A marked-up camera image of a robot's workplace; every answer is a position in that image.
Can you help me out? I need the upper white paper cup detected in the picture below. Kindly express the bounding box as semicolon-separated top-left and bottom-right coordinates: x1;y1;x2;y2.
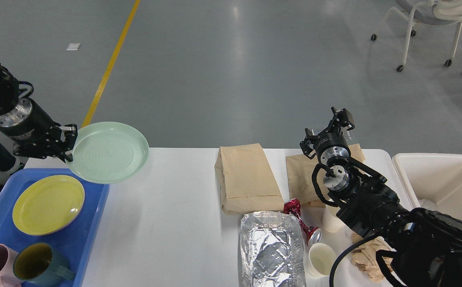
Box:
322;205;346;233

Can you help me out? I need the yellow plate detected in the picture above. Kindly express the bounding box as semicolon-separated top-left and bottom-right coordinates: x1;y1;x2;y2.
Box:
12;175;85;236

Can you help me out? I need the white office chair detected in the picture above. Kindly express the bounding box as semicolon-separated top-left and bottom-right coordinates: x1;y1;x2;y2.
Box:
370;0;462;72

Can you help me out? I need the crushed red can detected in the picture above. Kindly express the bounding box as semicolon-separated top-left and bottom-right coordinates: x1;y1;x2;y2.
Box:
283;199;322;247

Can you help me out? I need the right brown paper bag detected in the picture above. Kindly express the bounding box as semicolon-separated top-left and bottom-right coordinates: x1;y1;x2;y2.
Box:
285;143;365;207

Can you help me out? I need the white paper cup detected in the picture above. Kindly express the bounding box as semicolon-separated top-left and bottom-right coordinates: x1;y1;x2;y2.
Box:
322;205;346;233
305;243;338;278

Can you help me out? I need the left brown paper bag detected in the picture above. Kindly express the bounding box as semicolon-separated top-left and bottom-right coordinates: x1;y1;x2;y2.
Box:
214;143;284;214

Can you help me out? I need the clear plastic wrap in bin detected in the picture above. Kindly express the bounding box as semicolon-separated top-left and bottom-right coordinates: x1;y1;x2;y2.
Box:
418;199;437;211

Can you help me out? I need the light green plate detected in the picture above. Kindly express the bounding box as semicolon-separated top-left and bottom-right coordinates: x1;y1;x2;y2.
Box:
66;122;149;184

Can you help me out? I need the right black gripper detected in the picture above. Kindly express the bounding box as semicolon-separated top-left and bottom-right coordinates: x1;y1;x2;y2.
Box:
299;107;355;165

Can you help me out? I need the blue plastic tray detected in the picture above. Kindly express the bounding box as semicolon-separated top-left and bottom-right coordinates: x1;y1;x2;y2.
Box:
0;168;110;287

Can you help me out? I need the white plastic bin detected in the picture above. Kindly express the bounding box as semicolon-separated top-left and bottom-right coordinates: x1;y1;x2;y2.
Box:
392;153;462;220

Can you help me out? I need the lower white paper cup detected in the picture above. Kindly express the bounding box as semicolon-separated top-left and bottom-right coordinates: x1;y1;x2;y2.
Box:
305;243;338;278

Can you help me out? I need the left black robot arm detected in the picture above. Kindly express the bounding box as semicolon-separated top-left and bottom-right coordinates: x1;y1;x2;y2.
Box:
0;63;78;162

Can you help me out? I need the aluminium foil container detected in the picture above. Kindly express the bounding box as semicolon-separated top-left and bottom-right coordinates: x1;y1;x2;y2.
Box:
240;211;306;287

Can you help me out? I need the crumpled brown paper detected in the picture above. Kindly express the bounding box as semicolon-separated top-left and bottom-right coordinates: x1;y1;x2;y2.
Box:
351;237;391;283

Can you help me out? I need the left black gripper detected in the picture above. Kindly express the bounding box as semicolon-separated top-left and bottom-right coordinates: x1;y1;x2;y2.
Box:
0;98;78;162

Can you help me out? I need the brown paper bag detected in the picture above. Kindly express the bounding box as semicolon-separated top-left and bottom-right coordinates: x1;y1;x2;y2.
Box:
285;143;365;207
214;143;284;214

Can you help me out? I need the dark teal mug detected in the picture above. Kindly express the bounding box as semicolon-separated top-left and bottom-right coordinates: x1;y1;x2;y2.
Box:
13;243;76;287

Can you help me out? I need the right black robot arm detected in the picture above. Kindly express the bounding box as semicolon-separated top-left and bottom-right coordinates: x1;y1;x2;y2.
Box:
300;107;462;287

